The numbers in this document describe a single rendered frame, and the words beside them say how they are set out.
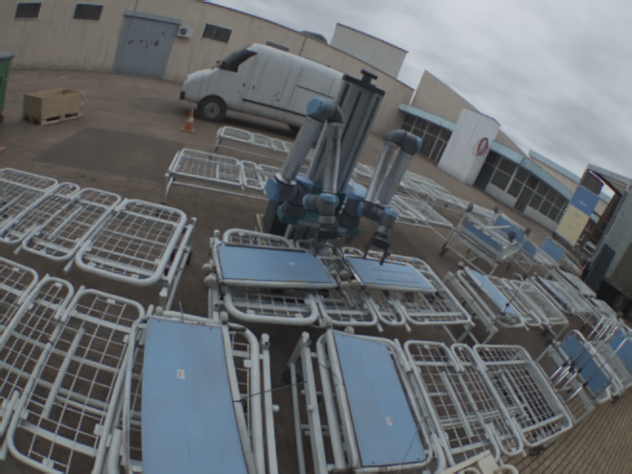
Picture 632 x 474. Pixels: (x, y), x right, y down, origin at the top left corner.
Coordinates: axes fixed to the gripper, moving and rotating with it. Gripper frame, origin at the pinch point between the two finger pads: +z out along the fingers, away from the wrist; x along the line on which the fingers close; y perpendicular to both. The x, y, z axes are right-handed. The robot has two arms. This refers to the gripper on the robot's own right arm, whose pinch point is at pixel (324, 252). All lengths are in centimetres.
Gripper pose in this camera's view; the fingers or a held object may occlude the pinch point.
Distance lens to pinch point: 173.6
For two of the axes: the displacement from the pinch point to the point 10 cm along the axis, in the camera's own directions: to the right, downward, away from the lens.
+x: -8.8, 0.3, -4.8
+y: -4.8, -1.6, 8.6
